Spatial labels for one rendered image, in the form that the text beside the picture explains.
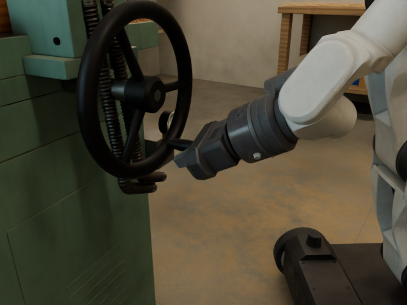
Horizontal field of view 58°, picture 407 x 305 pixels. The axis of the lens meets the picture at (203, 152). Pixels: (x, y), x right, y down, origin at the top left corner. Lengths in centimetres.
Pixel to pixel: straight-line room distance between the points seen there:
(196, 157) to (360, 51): 26
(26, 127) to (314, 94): 47
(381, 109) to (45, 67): 74
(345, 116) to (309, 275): 75
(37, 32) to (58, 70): 8
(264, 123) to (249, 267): 103
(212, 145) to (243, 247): 106
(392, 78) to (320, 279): 62
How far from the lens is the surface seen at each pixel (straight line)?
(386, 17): 50
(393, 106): 89
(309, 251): 126
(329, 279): 121
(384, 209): 113
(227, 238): 162
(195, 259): 151
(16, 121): 68
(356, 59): 47
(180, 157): 63
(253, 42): 409
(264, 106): 51
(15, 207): 72
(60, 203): 78
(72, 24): 62
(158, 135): 97
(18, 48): 68
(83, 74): 52
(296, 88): 48
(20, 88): 68
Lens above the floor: 97
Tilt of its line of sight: 24 degrees down
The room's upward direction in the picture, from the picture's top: straight up
